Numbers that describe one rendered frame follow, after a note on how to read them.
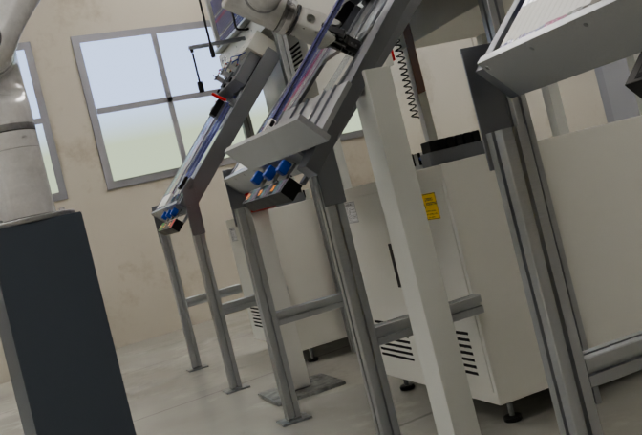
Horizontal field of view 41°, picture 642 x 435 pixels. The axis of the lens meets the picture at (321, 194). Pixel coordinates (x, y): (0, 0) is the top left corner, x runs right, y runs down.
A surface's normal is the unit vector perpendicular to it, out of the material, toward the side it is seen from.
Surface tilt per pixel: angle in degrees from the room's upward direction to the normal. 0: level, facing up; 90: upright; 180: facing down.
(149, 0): 90
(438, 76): 90
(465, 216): 90
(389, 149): 90
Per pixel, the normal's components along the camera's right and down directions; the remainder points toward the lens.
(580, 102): -0.85, 0.21
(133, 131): 0.47, -0.12
